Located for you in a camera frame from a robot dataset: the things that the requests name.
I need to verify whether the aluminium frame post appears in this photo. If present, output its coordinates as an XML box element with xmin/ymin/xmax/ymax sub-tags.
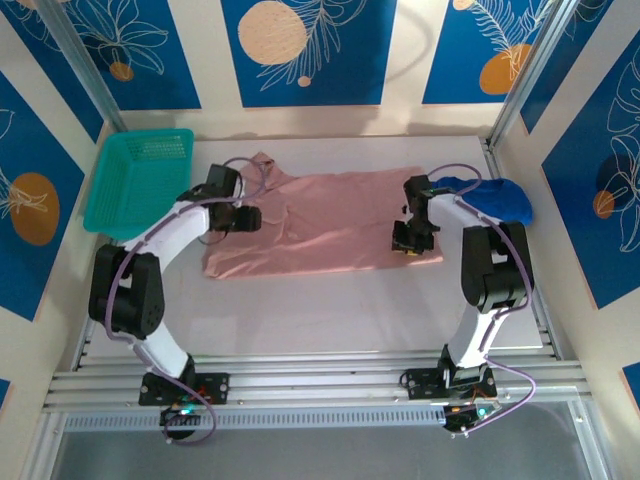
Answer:
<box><xmin>489</xmin><ymin>0</ymin><xmax>587</xmax><ymax>149</ymax></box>
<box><xmin>35</xmin><ymin>0</ymin><xmax>129</xmax><ymax>134</ymax></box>

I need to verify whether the blue poster with peach circle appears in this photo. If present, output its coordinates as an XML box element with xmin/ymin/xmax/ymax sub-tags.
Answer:
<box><xmin>221</xmin><ymin>0</ymin><xmax>399</xmax><ymax>109</ymax></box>

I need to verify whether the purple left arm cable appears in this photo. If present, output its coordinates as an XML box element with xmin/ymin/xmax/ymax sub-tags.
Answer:
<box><xmin>106</xmin><ymin>156</ymin><xmax>275</xmax><ymax>449</ymax></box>

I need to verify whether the small circuit board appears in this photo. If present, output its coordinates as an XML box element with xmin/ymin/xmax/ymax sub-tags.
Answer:
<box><xmin>159</xmin><ymin>405</ymin><xmax>197</xmax><ymax>427</ymax></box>
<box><xmin>442</xmin><ymin>402</ymin><xmax>501</xmax><ymax>434</ymax></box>

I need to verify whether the teal plastic basket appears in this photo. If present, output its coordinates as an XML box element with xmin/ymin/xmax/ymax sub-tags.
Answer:
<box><xmin>82</xmin><ymin>128</ymin><xmax>195</xmax><ymax>240</ymax></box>

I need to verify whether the pink t-shirt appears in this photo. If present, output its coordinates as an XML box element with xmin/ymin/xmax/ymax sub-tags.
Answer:
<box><xmin>201</xmin><ymin>152</ymin><xmax>445</xmax><ymax>280</ymax></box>

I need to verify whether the blue poster with orange circle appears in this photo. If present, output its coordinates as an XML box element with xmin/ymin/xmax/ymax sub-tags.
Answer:
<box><xmin>63</xmin><ymin>0</ymin><xmax>203</xmax><ymax>112</ymax></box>
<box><xmin>541</xmin><ymin>29</ymin><xmax>640</xmax><ymax>311</ymax></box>
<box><xmin>422</xmin><ymin>0</ymin><xmax>557</xmax><ymax>106</ymax></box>
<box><xmin>0</xmin><ymin>69</ymin><xmax>87</xmax><ymax>322</ymax></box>

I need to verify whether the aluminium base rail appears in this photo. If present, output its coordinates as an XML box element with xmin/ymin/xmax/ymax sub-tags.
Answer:
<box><xmin>42</xmin><ymin>349</ymin><xmax>596</xmax><ymax>416</ymax></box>

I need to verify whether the aluminium frame leg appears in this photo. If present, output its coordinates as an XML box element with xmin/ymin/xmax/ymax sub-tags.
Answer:
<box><xmin>572</xmin><ymin>399</ymin><xmax>612</xmax><ymax>480</ymax></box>
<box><xmin>19</xmin><ymin>409</ymin><xmax>69</xmax><ymax>480</ymax></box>

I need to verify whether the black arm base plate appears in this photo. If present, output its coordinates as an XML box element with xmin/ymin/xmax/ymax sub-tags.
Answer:
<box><xmin>403</xmin><ymin>368</ymin><xmax>497</xmax><ymax>401</ymax></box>
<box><xmin>138</xmin><ymin>372</ymin><xmax>231</xmax><ymax>407</ymax></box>

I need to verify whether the grey slotted cable duct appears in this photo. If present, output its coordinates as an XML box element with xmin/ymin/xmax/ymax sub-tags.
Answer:
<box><xmin>62</xmin><ymin>407</ymin><xmax>451</xmax><ymax>432</ymax></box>

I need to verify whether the blue floral wall poster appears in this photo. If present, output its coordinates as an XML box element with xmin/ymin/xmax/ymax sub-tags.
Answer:
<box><xmin>519</xmin><ymin>0</ymin><xmax>615</xmax><ymax>135</ymax></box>
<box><xmin>0</xmin><ymin>9</ymin><xmax>105</xmax><ymax>145</ymax></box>

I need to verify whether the blue folded t-shirt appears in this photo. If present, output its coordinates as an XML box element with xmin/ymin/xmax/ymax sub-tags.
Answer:
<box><xmin>432</xmin><ymin>175</ymin><xmax>534</xmax><ymax>225</ymax></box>

